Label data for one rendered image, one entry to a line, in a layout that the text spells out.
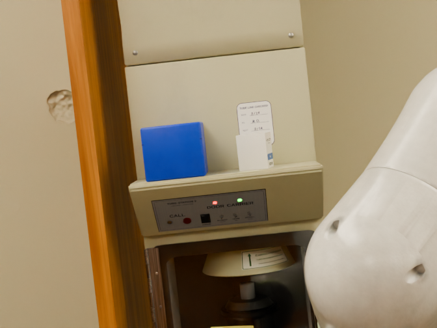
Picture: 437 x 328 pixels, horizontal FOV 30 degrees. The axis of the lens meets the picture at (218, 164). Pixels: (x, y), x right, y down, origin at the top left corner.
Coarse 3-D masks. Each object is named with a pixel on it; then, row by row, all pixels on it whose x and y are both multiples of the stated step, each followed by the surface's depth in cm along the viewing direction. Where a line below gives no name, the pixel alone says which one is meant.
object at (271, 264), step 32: (160, 256) 145; (192, 256) 144; (224, 256) 144; (256, 256) 144; (288, 256) 144; (192, 288) 145; (224, 288) 145; (256, 288) 144; (288, 288) 144; (192, 320) 145; (224, 320) 145; (256, 320) 145; (288, 320) 144
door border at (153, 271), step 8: (152, 256) 145; (152, 264) 145; (152, 272) 145; (160, 272) 145; (152, 280) 145; (160, 280) 145; (152, 288) 145; (160, 288) 145; (152, 296) 145; (160, 296) 145; (152, 304) 145; (160, 304) 145; (160, 312) 145; (160, 320) 145
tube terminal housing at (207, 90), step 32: (160, 64) 144; (192, 64) 144; (224, 64) 144; (256, 64) 143; (288, 64) 143; (128, 96) 144; (160, 96) 144; (192, 96) 144; (224, 96) 144; (256, 96) 144; (288, 96) 144; (224, 128) 144; (288, 128) 144; (224, 160) 144; (288, 160) 144; (288, 224) 145
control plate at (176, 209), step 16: (240, 192) 135; (256, 192) 136; (160, 208) 137; (176, 208) 138; (192, 208) 138; (208, 208) 138; (224, 208) 138; (240, 208) 139; (256, 208) 139; (160, 224) 141; (176, 224) 141; (192, 224) 141; (208, 224) 141; (224, 224) 142
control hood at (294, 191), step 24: (288, 168) 133; (312, 168) 133; (144, 192) 134; (168, 192) 135; (192, 192) 135; (216, 192) 135; (288, 192) 136; (312, 192) 137; (144, 216) 139; (288, 216) 141; (312, 216) 141
